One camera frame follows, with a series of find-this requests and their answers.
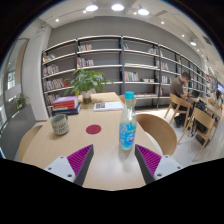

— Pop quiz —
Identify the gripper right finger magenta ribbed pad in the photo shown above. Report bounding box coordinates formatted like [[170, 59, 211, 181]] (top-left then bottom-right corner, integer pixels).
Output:
[[134, 144, 184, 185]]

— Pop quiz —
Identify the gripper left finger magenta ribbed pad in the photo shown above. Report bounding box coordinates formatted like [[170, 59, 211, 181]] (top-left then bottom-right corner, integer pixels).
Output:
[[43, 144, 95, 187]]

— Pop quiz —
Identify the clear bottle blue label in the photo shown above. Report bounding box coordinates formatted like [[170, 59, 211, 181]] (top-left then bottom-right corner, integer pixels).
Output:
[[119, 91, 137, 150]]

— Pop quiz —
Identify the wooden chair right near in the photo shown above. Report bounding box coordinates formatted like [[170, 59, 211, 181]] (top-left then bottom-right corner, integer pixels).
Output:
[[136, 114, 177, 156]]

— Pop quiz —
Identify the round red coaster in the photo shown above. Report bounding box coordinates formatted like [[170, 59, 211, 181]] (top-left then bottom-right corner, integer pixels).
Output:
[[86, 125, 101, 134]]

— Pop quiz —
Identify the patterned ceramic mug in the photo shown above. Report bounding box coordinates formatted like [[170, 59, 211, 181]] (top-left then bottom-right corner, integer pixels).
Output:
[[51, 114, 69, 135]]

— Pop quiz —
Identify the dark blue bottom book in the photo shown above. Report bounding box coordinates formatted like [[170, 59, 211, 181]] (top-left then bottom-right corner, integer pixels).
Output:
[[52, 103, 81, 116]]

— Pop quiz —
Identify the red book on stack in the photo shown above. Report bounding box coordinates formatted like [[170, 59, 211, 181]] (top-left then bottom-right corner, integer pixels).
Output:
[[53, 96, 78, 110]]

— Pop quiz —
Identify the open magazine on table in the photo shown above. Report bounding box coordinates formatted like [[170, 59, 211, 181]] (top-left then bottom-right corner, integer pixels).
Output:
[[94, 102, 123, 111]]

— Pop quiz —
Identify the wooden chair under man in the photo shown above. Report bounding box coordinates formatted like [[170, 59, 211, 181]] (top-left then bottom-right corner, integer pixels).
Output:
[[166, 94, 191, 128]]

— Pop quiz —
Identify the wooden chair right foreground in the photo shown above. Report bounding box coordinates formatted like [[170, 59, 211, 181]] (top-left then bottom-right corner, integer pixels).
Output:
[[177, 106, 216, 162]]

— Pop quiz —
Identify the black backpack on chair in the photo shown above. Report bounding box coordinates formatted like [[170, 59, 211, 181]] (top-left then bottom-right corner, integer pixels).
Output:
[[195, 100, 207, 132]]

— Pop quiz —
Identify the potted green plant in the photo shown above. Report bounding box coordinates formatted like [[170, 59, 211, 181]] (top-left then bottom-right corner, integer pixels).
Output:
[[64, 68, 112, 104]]

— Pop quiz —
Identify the seated man brown shirt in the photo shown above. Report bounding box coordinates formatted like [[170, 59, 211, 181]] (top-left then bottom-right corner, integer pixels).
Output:
[[170, 72, 191, 128]]

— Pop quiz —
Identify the small plant by window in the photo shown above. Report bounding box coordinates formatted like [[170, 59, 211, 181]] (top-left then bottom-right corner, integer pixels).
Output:
[[16, 94, 29, 110]]

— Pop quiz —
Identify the large grey bookshelf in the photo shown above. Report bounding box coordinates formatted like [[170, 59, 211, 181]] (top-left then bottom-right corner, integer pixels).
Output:
[[41, 35, 217, 110]]

